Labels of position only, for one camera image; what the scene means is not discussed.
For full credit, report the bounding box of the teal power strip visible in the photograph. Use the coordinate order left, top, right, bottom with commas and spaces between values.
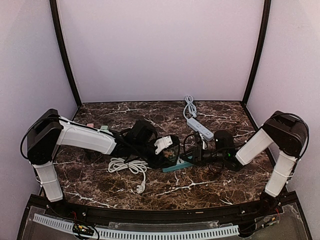
162, 158, 193, 173

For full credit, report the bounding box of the light blue power strip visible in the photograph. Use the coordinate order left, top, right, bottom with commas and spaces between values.
186, 118, 214, 142

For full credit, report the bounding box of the white power cable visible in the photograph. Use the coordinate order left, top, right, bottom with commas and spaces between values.
107, 156, 150, 195

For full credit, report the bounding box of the green dual USB charger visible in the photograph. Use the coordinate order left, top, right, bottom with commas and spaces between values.
100, 125, 109, 130

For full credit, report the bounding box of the dark green decorated charger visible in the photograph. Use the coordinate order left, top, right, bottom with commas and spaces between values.
162, 145, 180, 163

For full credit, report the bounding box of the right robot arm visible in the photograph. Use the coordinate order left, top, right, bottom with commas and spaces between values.
180, 110, 310, 199

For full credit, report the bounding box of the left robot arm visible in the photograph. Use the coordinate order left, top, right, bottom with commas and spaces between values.
19, 108, 180, 203

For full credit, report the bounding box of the small green circuit board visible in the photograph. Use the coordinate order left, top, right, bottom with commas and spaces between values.
72, 223, 95, 236

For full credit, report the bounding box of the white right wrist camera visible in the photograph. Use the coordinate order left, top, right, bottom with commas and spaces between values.
195, 132, 208, 150

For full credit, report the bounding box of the white slotted cable duct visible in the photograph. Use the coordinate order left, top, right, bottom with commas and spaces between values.
32, 213, 240, 240

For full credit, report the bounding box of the black frame post right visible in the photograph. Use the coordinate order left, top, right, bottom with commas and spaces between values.
241, 0, 272, 107

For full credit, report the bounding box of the black frame post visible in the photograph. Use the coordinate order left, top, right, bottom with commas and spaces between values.
241, 0, 272, 107
49, 0, 82, 109

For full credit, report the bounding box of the black frame post left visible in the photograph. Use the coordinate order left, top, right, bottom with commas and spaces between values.
49, 0, 82, 109

